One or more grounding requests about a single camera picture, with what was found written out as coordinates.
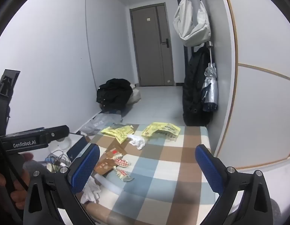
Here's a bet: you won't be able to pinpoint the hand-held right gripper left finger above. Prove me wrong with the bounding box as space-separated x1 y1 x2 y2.
23 143 100 225

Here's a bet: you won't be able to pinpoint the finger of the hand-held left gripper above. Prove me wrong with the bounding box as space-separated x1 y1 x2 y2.
45 125 70 144

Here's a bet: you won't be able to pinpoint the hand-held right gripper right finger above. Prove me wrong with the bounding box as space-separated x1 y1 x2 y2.
195 144 280 225

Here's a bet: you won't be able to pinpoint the brown paper packet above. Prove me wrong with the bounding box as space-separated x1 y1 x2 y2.
95 143 127 178

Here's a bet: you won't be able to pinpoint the white tissue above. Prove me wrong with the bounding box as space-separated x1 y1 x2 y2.
127 133 146 150
80 177 102 204

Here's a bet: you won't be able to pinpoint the small yellow printed packet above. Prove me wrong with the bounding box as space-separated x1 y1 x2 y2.
100 124 135 144

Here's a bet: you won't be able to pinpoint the large yellow printed packet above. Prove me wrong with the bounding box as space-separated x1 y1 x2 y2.
141 122 181 142

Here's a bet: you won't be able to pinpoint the person's left hand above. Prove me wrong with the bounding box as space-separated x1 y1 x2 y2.
0 153 34 202

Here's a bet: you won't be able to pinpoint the white round lamp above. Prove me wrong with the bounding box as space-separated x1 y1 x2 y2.
57 133 72 151

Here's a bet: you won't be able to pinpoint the white bedside table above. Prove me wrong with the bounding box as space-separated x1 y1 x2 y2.
33 132 89 169

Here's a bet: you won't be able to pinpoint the dark blue flat box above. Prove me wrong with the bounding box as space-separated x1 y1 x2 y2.
66 136 88 163

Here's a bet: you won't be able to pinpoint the plaid blanket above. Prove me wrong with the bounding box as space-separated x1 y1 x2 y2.
72 123 217 225

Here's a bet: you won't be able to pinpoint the grey plastic bag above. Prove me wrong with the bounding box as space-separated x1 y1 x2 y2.
80 113 123 136

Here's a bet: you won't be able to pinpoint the black clothes pile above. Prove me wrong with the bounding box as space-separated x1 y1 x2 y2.
96 78 134 111

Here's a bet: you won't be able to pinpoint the silver folded umbrella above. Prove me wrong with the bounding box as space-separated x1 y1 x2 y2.
201 41 218 112

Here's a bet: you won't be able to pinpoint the beige bag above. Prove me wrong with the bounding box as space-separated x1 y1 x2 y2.
126 85 142 106

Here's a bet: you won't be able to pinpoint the grey door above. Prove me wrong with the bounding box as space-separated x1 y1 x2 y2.
129 3 175 87

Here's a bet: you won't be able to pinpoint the white cabinet with wood trim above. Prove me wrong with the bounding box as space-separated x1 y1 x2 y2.
215 0 290 171

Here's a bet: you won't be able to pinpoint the light grey hanging bag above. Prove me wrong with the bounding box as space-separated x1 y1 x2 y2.
173 0 211 47

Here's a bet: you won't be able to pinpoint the tangled cables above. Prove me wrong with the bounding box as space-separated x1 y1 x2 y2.
45 149 71 172

